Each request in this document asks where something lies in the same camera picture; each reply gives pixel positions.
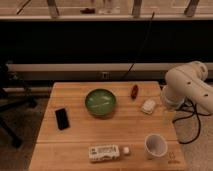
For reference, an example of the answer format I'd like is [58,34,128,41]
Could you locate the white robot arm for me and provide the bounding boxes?
[161,61,213,114]

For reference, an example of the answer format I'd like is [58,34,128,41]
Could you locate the small dark red object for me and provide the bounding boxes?
[131,85,138,100]

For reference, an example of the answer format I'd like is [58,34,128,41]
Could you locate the black office chair base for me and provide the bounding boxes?
[0,63,39,149]

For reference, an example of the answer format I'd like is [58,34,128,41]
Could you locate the white plastic bottle with label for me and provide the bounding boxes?
[88,144,130,162]

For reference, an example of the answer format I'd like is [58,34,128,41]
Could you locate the black smartphone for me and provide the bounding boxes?
[55,108,69,130]

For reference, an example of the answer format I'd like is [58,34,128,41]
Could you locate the small white packet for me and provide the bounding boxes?
[141,99,156,114]

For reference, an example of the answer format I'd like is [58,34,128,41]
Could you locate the thin black leaning rod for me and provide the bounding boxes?
[120,11,155,80]

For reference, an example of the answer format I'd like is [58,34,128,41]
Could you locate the green ceramic bowl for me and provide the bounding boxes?
[85,89,116,117]

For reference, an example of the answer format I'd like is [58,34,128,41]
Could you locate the white paper cup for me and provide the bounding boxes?
[144,134,168,159]

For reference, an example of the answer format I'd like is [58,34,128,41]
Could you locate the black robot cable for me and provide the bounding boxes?
[172,98,213,145]

